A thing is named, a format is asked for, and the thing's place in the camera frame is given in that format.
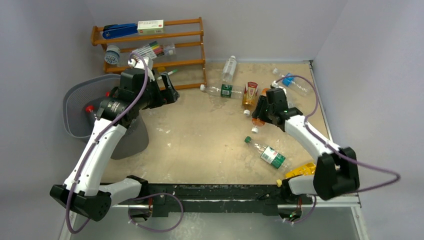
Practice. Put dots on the orange drink bottle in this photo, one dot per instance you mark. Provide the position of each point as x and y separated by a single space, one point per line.
257 123

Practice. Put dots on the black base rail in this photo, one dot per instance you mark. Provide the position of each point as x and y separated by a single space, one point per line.
265 199

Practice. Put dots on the clear bottle white cap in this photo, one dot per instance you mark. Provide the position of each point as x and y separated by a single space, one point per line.
229 69

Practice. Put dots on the clear bottle green label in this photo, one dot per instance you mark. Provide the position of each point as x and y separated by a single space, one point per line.
223 90

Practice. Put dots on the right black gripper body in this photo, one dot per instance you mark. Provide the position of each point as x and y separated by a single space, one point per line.
263 108

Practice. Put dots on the clear bottle blue label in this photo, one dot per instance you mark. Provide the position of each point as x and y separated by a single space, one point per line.
297 84

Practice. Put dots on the green and white marker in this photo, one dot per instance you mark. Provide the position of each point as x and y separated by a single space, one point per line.
169 73

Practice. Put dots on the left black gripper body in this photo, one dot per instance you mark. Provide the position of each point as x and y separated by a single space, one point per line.
151 96

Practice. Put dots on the grey mesh waste bin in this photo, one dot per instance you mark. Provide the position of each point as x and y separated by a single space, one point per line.
92 92

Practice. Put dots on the pack of coloured markers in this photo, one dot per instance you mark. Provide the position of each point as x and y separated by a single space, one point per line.
151 50

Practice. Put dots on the yellow bottle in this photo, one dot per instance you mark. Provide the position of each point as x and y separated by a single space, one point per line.
289 171

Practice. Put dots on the bottle green cap green label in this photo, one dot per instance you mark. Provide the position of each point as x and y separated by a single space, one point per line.
268 154

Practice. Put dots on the white and red box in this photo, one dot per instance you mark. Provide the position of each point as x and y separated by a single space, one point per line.
150 27

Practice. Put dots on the bottle red blue label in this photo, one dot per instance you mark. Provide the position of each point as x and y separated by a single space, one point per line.
91 114

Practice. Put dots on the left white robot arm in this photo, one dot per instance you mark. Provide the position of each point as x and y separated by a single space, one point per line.
82 192

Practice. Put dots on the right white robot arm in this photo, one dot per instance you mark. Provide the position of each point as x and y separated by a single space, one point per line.
336 171

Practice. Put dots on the blue stapler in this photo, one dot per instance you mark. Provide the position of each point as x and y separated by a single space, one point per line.
119 30

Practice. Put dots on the amber tea bottle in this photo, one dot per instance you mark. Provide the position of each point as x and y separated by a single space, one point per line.
249 97

